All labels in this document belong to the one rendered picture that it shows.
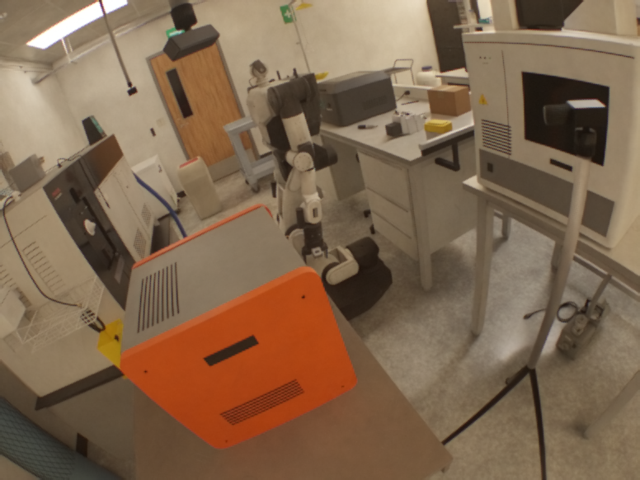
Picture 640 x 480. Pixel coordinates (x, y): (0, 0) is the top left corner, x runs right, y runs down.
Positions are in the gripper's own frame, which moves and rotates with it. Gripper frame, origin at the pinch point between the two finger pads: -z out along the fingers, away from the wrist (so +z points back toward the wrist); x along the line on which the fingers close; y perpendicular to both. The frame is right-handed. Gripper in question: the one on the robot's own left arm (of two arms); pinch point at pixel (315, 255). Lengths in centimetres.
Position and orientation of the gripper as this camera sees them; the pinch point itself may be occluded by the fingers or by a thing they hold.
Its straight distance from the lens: 157.6
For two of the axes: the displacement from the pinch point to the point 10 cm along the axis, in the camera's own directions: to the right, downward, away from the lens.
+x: -9.2, 2.6, -3.0
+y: 3.8, 4.3, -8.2
